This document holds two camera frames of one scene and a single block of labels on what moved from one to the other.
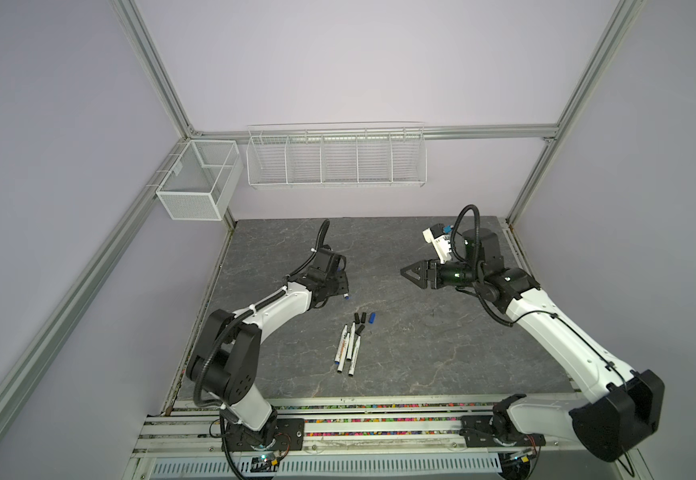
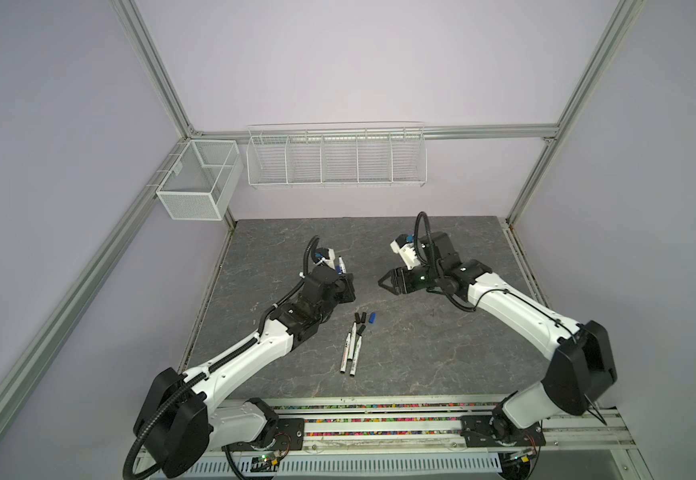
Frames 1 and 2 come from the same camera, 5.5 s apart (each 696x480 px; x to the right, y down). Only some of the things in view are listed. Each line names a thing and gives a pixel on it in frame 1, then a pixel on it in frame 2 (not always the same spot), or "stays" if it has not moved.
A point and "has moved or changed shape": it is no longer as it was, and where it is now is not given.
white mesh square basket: [201, 180] stays
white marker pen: [344, 352] stays
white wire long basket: [336, 155] stays
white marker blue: [341, 345] has moved or changed shape
